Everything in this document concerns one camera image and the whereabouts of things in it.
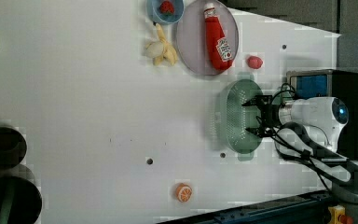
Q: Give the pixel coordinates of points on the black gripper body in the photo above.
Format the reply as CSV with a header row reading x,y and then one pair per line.
x,y
269,115

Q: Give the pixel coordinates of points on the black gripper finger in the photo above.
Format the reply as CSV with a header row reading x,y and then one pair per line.
x,y
252,102
255,131

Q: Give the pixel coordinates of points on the green oval strainer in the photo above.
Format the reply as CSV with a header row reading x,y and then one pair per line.
x,y
231,119

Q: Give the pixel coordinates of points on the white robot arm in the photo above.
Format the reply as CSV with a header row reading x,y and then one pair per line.
x,y
306,131

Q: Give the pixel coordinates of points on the green mug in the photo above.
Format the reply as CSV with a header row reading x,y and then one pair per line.
x,y
278,97

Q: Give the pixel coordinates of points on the loose red toy strawberry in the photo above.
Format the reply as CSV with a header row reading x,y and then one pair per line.
x,y
254,62

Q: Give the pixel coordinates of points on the toaster oven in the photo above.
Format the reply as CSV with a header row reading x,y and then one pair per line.
x,y
332,83

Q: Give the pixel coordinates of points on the red ketchup bottle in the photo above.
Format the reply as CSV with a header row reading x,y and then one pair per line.
x,y
219,51

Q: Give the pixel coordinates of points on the grey round plate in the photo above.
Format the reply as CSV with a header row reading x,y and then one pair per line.
x,y
190,36

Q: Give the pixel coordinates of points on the orange slice toy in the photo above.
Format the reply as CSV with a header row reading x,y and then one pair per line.
x,y
183,192

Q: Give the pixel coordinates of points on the peeled toy banana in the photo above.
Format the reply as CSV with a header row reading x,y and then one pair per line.
x,y
161,50

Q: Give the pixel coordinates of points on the yellow red emergency button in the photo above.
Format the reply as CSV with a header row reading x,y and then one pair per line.
x,y
338,215

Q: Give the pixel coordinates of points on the blue bowl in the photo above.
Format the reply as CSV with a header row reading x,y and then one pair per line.
x,y
153,13

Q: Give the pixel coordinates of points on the red strawberry in bowl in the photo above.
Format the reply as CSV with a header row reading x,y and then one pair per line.
x,y
166,7

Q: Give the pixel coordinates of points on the black round object upper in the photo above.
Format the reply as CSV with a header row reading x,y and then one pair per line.
x,y
13,148

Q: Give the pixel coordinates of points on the black round object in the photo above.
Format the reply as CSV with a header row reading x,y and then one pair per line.
x,y
13,148
20,201

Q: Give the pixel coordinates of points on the black round object lower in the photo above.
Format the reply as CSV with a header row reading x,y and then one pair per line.
x,y
20,201

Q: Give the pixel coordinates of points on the blue rail base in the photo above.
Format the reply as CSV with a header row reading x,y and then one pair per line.
x,y
307,208

